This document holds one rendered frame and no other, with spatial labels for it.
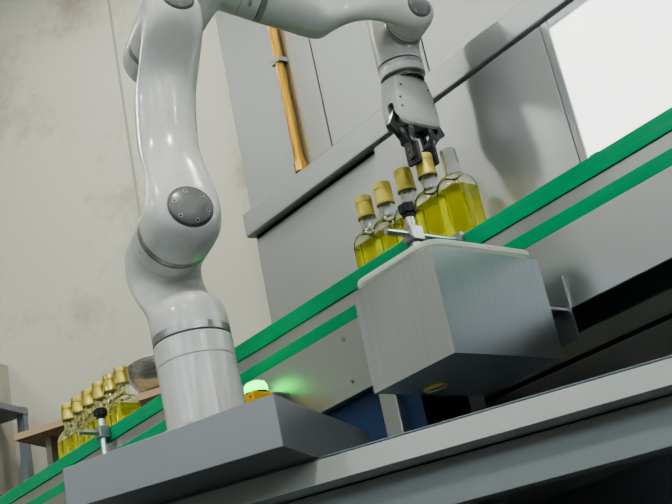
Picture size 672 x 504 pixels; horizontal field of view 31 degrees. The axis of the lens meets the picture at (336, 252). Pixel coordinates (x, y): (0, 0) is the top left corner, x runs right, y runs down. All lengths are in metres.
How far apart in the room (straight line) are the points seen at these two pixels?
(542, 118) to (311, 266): 0.72
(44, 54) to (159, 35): 5.08
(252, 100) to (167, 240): 1.13
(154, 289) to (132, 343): 4.24
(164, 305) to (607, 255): 0.65
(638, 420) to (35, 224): 5.39
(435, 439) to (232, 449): 0.26
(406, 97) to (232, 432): 0.86
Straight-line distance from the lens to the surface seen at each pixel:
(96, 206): 6.48
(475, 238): 2.00
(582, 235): 1.83
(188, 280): 1.91
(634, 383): 1.49
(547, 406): 1.51
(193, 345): 1.77
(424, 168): 2.15
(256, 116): 2.87
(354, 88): 2.60
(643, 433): 1.53
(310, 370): 2.12
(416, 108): 2.19
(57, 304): 6.45
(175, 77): 2.00
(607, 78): 2.08
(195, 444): 1.56
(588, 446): 1.54
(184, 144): 1.93
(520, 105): 2.20
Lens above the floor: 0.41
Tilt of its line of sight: 21 degrees up
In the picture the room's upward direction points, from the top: 12 degrees counter-clockwise
